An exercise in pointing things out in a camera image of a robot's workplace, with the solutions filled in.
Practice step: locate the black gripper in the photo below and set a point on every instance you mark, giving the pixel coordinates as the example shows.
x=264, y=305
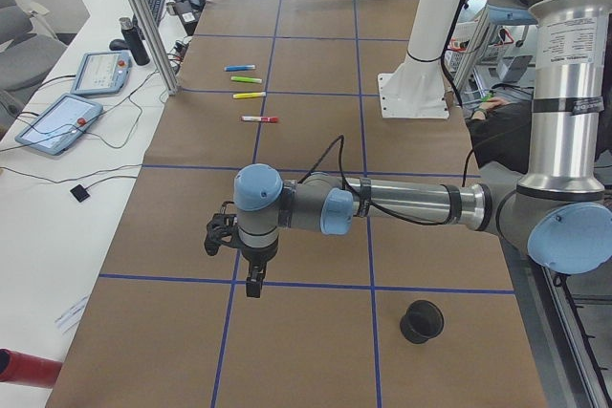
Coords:
x=258, y=255

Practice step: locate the red marker pen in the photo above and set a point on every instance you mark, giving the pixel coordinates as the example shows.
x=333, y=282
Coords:
x=259, y=119

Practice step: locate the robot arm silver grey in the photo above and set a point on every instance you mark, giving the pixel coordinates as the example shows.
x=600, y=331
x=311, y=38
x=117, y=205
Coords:
x=554, y=213

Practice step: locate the black mesh cup near left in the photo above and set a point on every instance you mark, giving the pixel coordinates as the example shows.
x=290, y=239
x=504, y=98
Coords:
x=422, y=321

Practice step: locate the yellow marker pen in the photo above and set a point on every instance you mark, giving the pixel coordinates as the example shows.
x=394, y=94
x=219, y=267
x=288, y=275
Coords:
x=249, y=95

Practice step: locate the small black square sensor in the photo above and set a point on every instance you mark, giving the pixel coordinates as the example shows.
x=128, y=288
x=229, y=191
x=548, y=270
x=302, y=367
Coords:
x=80, y=193

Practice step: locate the green marker pen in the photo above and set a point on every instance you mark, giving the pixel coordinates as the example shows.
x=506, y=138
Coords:
x=246, y=79

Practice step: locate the blue marker pen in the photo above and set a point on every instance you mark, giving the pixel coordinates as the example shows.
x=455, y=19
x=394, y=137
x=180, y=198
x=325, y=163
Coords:
x=240, y=68

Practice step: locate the lower teach pendant tablet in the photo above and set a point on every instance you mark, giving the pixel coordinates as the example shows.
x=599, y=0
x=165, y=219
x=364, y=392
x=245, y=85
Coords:
x=58, y=127

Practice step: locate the teach pendant tablet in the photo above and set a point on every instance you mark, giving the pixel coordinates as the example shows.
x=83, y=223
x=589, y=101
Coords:
x=58, y=127
x=102, y=74

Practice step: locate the upper teach pendant tablet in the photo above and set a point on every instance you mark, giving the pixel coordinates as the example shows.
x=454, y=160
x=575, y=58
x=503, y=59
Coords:
x=102, y=74

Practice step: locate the red cylinder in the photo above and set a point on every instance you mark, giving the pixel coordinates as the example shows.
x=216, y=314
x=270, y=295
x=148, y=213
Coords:
x=29, y=370

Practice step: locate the black water bottle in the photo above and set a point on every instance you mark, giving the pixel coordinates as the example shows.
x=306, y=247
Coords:
x=133, y=41

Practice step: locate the seated person in black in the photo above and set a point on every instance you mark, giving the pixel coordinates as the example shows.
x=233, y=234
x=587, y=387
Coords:
x=500, y=131

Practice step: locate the black keyboard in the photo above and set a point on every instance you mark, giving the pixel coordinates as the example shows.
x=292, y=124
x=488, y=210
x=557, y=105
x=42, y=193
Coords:
x=157, y=9

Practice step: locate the aluminium frame post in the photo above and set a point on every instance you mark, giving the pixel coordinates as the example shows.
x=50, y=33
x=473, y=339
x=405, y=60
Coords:
x=155, y=44

